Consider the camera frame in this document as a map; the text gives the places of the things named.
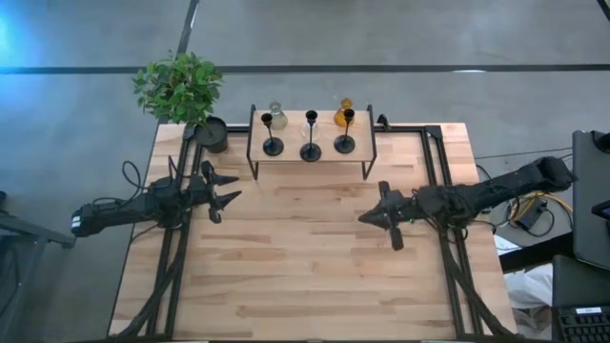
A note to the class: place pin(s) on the black keyboard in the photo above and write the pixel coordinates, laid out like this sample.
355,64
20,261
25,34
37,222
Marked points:
581,326

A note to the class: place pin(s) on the black station frame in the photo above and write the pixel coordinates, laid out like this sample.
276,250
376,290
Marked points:
171,267

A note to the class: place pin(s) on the tall black metal candlestick holder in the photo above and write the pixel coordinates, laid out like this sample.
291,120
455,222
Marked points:
311,152
273,147
344,144

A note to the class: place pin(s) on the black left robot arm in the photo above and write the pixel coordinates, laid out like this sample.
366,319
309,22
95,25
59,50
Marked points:
119,212

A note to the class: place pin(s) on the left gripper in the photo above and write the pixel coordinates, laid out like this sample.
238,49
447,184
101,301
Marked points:
202,190

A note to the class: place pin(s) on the black plant pot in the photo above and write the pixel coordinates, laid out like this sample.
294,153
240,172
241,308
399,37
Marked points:
212,135

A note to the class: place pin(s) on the green leafy plant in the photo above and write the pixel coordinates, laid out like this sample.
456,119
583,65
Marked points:
178,88

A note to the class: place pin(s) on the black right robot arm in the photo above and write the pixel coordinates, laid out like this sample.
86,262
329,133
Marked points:
500,188

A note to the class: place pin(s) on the black side table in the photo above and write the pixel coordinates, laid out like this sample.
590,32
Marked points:
28,228

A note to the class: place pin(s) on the small black mount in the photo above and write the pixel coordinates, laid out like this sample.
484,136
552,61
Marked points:
382,121

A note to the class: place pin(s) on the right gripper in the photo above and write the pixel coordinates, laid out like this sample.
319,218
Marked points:
398,209

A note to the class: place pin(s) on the clear ribbed glass candle holder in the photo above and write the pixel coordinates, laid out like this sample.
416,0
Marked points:
305,134
280,121

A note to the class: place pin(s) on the black power box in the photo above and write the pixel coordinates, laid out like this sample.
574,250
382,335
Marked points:
531,216

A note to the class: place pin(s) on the wooden riser shelf, black legs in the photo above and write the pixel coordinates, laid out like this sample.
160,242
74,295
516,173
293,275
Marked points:
290,143

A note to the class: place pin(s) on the amber ribbed glass candle holder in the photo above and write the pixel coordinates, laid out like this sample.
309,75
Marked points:
339,118

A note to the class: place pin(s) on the black equipment case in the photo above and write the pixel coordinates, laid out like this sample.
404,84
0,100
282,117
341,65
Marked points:
591,214

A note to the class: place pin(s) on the white plastic bag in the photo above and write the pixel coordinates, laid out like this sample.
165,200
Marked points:
529,286

